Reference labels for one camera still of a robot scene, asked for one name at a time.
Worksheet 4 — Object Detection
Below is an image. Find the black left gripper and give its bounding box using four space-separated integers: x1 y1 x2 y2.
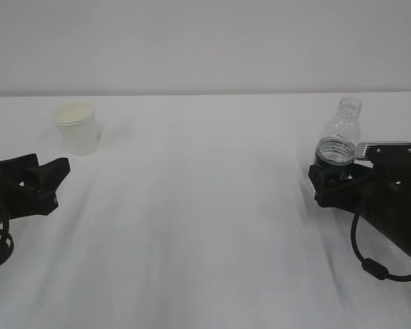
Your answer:
0 154 71 224

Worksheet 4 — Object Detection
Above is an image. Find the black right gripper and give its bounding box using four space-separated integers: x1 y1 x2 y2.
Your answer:
308 145 411 271

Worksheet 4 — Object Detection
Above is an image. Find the clear plastic water bottle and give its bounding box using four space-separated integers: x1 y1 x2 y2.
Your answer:
313 97 362 180

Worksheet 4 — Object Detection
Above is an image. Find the white paper cup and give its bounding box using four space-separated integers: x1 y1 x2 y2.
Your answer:
52 101 99 156

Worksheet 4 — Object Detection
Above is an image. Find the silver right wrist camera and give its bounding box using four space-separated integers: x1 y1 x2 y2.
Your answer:
354 141 411 160

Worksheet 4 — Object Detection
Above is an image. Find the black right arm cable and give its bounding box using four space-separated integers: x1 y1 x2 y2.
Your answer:
350 184 411 282

